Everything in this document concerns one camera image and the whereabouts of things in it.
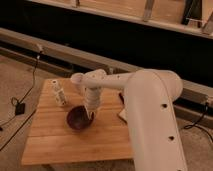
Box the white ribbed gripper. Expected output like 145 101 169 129
84 88 101 119

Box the dark maroon ceramic bowl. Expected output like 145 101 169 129
66 106 94 130

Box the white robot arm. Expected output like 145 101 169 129
71 69 188 171

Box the beige sponge block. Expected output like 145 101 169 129
118 109 127 123

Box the white labelled bottle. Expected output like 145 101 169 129
51 79 67 106

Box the wooden table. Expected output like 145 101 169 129
22 78 132 165

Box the black power adapter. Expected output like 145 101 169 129
15 103 25 115

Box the black floor cable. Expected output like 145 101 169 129
0 53 42 153

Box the black cable at right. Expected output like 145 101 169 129
182 103 213 143

